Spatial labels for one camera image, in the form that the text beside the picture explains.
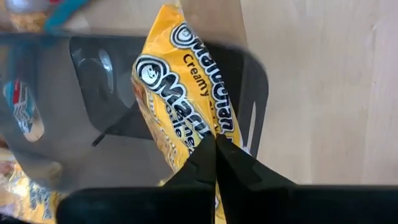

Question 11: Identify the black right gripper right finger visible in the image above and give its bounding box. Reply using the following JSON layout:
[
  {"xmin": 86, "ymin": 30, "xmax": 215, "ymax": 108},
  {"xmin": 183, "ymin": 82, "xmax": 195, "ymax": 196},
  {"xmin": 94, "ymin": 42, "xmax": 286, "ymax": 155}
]
[{"xmin": 216, "ymin": 133, "xmax": 398, "ymax": 224}]

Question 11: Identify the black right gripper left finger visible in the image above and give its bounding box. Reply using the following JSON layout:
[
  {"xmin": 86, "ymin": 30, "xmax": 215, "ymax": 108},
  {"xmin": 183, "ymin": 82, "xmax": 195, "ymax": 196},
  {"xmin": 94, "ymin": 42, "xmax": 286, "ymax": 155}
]
[{"xmin": 55, "ymin": 133, "xmax": 218, "ymax": 224}]

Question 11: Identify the yellow Maruchan noodle pack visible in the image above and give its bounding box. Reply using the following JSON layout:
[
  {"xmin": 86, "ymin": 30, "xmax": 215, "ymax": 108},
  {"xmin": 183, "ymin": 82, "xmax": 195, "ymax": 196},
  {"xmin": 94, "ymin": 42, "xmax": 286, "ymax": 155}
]
[
  {"xmin": 0, "ymin": 147, "xmax": 68, "ymax": 224},
  {"xmin": 131, "ymin": 54, "xmax": 218, "ymax": 187},
  {"xmin": 144, "ymin": 1, "xmax": 249, "ymax": 224}
]

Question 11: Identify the blue Maruchan noodle pack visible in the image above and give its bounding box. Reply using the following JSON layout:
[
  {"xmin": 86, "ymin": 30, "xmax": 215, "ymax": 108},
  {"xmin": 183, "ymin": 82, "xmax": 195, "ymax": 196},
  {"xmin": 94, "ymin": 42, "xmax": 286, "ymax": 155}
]
[
  {"xmin": 2, "ymin": 79, "xmax": 45, "ymax": 143},
  {"xmin": 6, "ymin": 0, "xmax": 91, "ymax": 34}
]

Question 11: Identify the dark translucent plastic bin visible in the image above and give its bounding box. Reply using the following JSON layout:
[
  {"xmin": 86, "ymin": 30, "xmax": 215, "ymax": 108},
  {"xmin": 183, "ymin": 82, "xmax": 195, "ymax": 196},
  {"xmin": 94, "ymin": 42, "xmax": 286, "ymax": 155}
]
[{"xmin": 0, "ymin": 30, "xmax": 270, "ymax": 194}]

